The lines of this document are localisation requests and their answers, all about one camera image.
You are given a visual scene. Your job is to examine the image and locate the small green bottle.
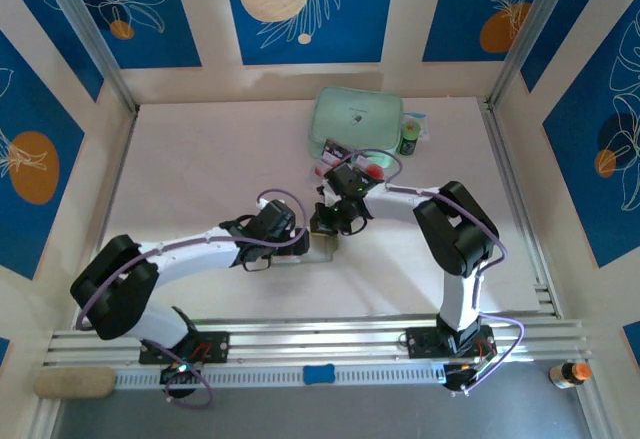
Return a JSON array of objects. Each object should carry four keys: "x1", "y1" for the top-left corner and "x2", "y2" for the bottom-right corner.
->
[{"x1": 397, "y1": 121, "x2": 422, "y2": 157}]

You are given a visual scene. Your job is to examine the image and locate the blue and white packet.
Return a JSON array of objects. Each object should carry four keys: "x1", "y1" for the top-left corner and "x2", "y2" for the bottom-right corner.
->
[{"x1": 402, "y1": 111, "x2": 431, "y2": 143}]

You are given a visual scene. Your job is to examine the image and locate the blue bone-shaped clip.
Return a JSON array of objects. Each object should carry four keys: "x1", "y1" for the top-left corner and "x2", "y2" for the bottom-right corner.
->
[{"x1": 302, "y1": 364, "x2": 335, "y2": 386}]

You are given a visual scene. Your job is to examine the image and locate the small black electronics board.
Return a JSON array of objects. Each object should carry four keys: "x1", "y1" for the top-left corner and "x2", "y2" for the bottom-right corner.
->
[
  {"x1": 159, "y1": 362, "x2": 202, "y2": 386},
  {"x1": 443, "y1": 362, "x2": 484, "y2": 393}
]

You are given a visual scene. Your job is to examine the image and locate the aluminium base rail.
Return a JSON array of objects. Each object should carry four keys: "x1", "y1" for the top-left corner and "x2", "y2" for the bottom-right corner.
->
[{"x1": 42, "y1": 314, "x2": 592, "y2": 366}]

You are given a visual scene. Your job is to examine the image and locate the beige foam block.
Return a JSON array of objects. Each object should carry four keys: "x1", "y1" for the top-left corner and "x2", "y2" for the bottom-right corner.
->
[{"x1": 33, "y1": 366, "x2": 117, "y2": 400}]

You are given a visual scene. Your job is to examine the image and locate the grey slotted cable duct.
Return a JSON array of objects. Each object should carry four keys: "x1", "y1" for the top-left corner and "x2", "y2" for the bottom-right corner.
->
[{"x1": 113, "y1": 362, "x2": 447, "y2": 389}]

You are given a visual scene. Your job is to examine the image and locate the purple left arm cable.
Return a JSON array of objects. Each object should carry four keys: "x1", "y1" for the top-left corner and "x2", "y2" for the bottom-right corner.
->
[{"x1": 79, "y1": 188, "x2": 309, "y2": 409}]

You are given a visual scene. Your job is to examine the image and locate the clear box with red items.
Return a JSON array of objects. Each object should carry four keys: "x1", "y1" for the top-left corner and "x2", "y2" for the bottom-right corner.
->
[{"x1": 299, "y1": 236, "x2": 336, "y2": 264}]

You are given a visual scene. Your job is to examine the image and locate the orange-capped small bottle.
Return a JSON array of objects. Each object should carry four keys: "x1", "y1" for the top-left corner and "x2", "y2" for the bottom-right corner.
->
[{"x1": 548, "y1": 361, "x2": 593, "y2": 390}]

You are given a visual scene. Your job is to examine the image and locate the aluminium frame post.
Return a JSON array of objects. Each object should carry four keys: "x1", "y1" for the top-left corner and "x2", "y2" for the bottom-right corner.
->
[
  {"x1": 37, "y1": 0, "x2": 140, "y2": 113},
  {"x1": 487, "y1": 0, "x2": 586, "y2": 105}
]

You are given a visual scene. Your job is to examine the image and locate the mint green zip pouch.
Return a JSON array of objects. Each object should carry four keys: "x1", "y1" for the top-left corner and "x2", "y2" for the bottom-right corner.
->
[{"x1": 307, "y1": 86, "x2": 405, "y2": 169}]

